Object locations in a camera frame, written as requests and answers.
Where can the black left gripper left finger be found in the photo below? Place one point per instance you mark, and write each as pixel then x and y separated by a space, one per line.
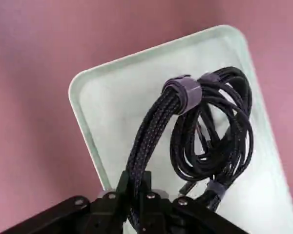
pixel 95 214

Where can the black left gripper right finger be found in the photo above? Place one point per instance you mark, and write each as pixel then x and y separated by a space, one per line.
pixel 175 217

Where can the pale green rectangular tray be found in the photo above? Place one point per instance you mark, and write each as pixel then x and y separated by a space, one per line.
pixel 117 102

